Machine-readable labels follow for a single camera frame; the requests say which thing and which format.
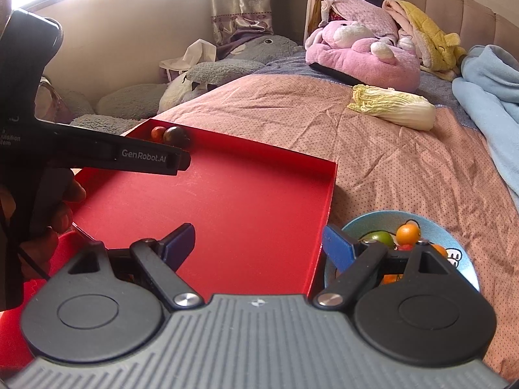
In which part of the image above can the green tomato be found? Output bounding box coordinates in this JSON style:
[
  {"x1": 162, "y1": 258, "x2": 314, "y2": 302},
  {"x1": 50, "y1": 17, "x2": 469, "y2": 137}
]
[{"x1": 361, "y1": 230, "x2": 396, "y2": 249}]

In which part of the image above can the wrinkled red fruit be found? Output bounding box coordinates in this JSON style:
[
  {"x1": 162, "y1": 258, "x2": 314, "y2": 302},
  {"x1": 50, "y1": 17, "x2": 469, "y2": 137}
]
[{"x1": 397, "y1": 244, "x2": 414, "y2": 251}]

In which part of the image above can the small yellow-orange mandarin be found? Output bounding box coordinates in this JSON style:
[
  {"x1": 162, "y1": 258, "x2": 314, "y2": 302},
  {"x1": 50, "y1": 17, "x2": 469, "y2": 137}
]
[{"x1": 396, "y1": 222, "x2": 421, "y2": 246}]

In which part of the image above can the orange mandarin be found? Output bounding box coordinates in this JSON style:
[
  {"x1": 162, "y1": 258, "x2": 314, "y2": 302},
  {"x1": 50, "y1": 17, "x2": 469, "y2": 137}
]
[
  {"x1": 431, "y1": 243, "x2": 448, "y2": 258},
  {"x1": 380, "y1": 274, "x2": 403, "y2": 285}
]

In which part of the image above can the person's left hand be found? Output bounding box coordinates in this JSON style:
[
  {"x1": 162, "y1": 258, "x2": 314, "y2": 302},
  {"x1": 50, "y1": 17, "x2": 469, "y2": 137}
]
[{"x1": 8, "y1": 168, "x2": 85, "y2": 280}]

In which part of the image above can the small red tomato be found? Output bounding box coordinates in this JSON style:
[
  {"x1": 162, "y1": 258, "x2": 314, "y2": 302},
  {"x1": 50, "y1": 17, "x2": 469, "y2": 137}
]
[{"x1": 151, "y1": 125, "x2": 166, "y2": 143}]

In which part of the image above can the grey shark plush toy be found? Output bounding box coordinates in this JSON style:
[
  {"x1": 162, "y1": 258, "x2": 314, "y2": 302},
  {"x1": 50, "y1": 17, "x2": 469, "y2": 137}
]
[{"x1": 71, "y1": 33, "x2": 303, "y2": 135}]

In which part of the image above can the dark purple tomato back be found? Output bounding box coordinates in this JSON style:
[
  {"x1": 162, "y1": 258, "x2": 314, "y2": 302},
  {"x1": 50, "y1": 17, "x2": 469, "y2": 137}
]
[{"x1": 163, "y1": 125, "x2": 191, "y2": 149}]

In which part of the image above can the blue cartoon tiger plate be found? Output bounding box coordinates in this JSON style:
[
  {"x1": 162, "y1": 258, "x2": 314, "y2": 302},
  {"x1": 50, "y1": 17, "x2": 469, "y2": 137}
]
[{"x1": 322, "y1": 210, "x2": 479, "y2": 289}]

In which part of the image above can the pink dotted bedspread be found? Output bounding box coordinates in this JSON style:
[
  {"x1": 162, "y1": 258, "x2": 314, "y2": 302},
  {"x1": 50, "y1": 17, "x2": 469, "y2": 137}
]
[{"x1": 160, "y1": 53, "x2": 518, "y2": 380}]

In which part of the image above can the red shallow tray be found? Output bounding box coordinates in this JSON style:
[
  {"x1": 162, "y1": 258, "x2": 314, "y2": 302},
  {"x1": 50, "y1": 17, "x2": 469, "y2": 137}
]
[{"x1": 0, "y1": 118, "x2": 339, "y2": 367}]

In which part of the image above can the white tote bag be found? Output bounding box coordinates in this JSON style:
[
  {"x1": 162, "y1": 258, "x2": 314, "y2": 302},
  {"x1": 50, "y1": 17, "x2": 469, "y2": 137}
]
[{"x1": 158, "y1": 39, "x2": 217, "y2": 83}]

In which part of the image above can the napa cabbage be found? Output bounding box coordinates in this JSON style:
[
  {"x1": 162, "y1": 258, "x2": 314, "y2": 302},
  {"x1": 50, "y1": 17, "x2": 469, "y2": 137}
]
[{"x1": 347, "y1": 84, "x2": 435, "y2": 131}]

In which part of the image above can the floral beige curtain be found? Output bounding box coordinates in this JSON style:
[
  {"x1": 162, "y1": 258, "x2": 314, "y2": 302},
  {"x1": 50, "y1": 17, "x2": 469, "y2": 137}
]
[{"x1": 211, "y1": 0, "x2": 273, "y2": 47}]

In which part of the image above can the pink plush bunny pillow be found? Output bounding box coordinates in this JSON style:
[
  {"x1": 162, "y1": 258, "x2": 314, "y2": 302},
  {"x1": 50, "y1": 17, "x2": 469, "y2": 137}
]
[{"x1": 304, "y1": 20, "x2": 420, "y2": 92}]

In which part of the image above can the light blue blanket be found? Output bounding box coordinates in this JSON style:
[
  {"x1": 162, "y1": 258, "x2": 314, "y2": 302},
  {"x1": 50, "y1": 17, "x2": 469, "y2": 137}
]
[{"x1": 452, "y1": 45, "x2": 519, "y2": 203}]

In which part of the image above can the yellow plush garment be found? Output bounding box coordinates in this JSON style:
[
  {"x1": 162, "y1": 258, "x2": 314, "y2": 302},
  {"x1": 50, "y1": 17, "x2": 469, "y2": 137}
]
[{"x1": 382, "y1": 0, "x2": 466, "y2": 82}]

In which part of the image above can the pink quilted pillow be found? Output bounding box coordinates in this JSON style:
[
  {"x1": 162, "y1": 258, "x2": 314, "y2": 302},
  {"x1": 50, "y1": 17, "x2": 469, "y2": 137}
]
[{"x1": 319, "y1": 0, "x2": 399, "y2": 44}]

